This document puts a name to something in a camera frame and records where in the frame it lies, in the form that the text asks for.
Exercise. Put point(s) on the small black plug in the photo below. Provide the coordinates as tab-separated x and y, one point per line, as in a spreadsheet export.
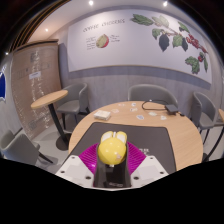
182	114

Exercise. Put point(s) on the grey upholstered chair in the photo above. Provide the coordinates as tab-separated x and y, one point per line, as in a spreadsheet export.
75	96
201	110
150	91
20	146

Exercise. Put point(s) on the small white box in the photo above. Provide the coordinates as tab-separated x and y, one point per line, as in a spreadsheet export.
102	115

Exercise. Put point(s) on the black mouse pad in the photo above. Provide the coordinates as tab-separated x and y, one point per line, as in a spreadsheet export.
150	136

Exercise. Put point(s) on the blue wall decal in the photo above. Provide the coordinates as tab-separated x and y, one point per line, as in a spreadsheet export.
2	85

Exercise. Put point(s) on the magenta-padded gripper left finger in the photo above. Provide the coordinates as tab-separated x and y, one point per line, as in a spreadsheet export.
73	170

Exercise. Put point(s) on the white cherry print wall board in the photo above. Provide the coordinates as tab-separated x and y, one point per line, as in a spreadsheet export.
140	50

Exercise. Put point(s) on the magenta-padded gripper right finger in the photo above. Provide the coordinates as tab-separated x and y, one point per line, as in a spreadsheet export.
150	170

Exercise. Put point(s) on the wooden wall panel with text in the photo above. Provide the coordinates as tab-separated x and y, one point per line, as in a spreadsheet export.
33	90

